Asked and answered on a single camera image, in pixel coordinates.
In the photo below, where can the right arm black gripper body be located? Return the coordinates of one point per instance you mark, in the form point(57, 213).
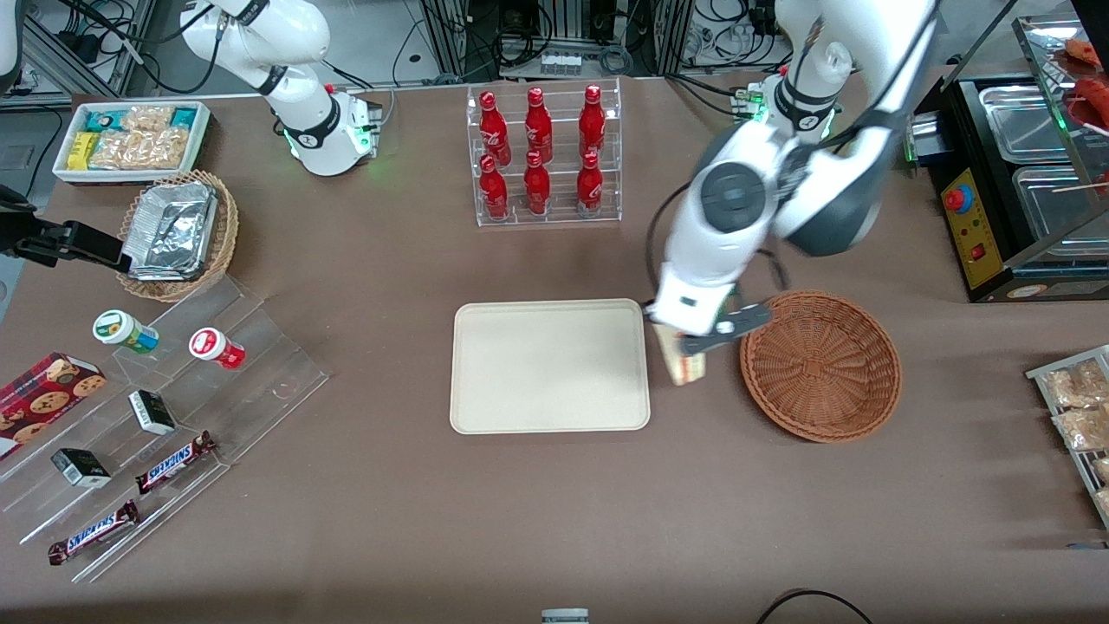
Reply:
point(24, 234)

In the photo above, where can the triangular sandwich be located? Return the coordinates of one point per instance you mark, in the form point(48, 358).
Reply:
point(689, 371)

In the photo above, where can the white Franka left arm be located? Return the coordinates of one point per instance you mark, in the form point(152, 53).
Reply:
point(736, 199)

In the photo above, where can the white Franka right arm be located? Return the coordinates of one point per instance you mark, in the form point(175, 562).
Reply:
point(321, 130)

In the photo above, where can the brown wicker basket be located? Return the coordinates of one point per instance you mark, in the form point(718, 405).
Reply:
point(823, 364)

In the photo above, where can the light wicker basket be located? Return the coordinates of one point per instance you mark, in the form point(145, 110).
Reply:
point(223, 234)

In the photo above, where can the cream plastic tray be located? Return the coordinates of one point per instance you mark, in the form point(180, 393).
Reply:
point(550, 364)

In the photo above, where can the aluminium foil container stack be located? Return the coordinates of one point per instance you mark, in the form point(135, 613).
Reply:
point(173, 230)

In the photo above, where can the green lid yogurt cup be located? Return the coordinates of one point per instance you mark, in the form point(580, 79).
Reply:
point(117, 328)

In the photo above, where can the clear rice cracker bag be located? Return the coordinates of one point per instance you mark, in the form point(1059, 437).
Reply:
point(117, 152)
point(166, 149)
point(149, 119)

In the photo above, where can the yellow snack packet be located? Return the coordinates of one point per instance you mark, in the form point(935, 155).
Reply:
point(82, 150)

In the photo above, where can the teal snack packet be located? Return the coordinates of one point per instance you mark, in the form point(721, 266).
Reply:
point(102, 120)
point(185, 117)

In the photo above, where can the white snack bin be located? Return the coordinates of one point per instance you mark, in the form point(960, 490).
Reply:
point(201, 143)

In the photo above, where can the red lid yogurt cup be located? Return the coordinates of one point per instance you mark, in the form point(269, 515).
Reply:
point(210, 345)

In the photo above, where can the red tartan cookie box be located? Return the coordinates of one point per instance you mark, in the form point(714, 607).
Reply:
point(43, 399)

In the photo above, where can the small black box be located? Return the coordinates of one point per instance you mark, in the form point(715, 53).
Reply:
point(81, 468)
point(152, 412)

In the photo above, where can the clear acrylic bottle rack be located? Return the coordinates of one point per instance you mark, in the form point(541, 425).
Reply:
point(559, 217)

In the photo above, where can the red cola bottle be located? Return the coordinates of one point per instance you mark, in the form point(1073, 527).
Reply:
point(538, 128)
point(494, 130)
point(537, 189)
point(592, 123)
point(590, 186)
point(494, 192)

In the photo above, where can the clear acrylic stepped shelf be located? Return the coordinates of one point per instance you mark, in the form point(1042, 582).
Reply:
point(260, 381)

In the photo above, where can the Snickers chocolate bar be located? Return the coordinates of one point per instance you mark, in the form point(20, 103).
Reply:
point(173, 464)
point(94, 533)

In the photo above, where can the black food warmer appliance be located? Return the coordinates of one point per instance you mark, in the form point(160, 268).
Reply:
point(975, 230)

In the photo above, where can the grey metal box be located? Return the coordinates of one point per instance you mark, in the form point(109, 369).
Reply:
point(925, 139)

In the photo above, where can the small grey device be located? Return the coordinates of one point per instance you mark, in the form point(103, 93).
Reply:
point(565, 617)

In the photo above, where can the grey power strip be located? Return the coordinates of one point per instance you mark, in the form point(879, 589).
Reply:
point(561, 63)

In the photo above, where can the steel food pan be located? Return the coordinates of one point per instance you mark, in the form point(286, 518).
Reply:
point(1027, 121)
point(1057, 217)

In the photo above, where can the clear bagged pastry snack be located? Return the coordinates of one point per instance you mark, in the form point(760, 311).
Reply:
point(1087, 429)
point(1079, 386)
point(1104, 503)
point(1102, 470)

